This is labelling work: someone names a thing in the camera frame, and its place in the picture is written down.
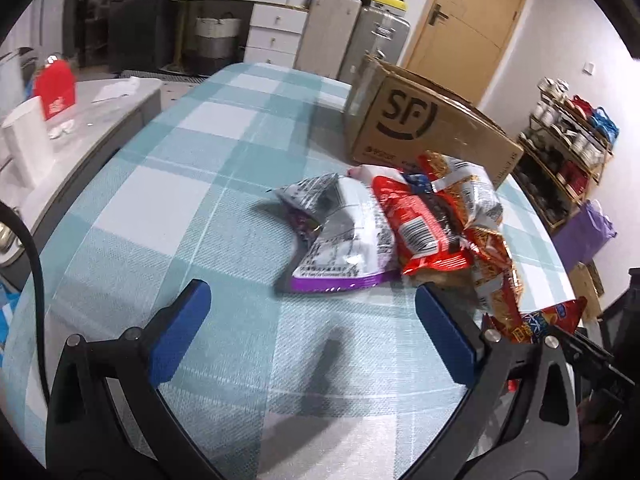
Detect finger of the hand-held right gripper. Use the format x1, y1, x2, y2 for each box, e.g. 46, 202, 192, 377
550, 324, 633, 393

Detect wooden shoe rack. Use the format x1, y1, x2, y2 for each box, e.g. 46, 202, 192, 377
515, 77, 621, 233

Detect white drawer cabinet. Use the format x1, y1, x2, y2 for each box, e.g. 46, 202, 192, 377
169, 0, 313, 68

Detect silver suitcase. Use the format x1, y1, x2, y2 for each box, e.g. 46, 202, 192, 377
340, 5, 412, 83

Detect blue plastic bag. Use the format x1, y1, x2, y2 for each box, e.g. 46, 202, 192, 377
0, 282, 21, 346

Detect wooden door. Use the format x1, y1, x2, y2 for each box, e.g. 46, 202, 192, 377
400, 0, 535, 106

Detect white plastic container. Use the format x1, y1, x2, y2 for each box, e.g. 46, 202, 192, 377
1, 95, 56, 186

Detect dark cabinet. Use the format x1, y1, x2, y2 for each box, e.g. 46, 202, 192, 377
65, 0, 186, 68

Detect red snack packet blue print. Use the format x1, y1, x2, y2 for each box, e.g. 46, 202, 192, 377
482, 297, 588, 346

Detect red white noodle snack packet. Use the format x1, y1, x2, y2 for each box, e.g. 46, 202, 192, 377
417, 151, 505, 233

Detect yellow handled broom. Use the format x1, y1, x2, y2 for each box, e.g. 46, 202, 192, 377
162, 0, 191, 73

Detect red black snack packet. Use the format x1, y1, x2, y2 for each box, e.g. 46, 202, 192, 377
372, 175, 473, 278

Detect white purple snack packet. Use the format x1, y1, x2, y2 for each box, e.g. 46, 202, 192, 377
272, 172, 401, 295

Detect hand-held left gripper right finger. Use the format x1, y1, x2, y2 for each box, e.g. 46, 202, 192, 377
415, 282, 581, 480

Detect orange red snack packet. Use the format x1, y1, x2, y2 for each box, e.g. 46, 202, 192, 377
462, 225, 528, 321

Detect white paper sheet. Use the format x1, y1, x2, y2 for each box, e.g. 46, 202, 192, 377
91, 77, 143, 103

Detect white reddish snack packet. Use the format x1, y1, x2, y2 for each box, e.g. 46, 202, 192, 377
347, 165, 401, 186

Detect purple bag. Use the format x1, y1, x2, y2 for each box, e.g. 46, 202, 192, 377
552, 200, 618, 271

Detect brown paper carton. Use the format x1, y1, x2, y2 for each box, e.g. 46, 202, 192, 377
567, 260, 606, 321

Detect black cable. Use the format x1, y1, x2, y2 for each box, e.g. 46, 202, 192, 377
0, 202, 53, 401

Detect grey side table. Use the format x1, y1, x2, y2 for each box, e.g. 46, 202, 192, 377
0, 77, 163, 291

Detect rows of assorted shoes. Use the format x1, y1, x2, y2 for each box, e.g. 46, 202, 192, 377
515, 77, 621, 226

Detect beige suitcase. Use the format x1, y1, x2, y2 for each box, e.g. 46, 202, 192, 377
295, 0, 363, 81

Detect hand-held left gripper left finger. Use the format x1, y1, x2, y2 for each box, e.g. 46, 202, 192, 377
45, 279, 236, 480

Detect grey white laundry basket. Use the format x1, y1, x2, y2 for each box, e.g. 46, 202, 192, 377
192, 12, 243, 61

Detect brown cardboard box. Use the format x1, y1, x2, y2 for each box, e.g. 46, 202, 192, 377
342, 52, 526, 188

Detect red gift bag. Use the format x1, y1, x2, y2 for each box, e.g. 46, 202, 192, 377
32, 55, 77, 122

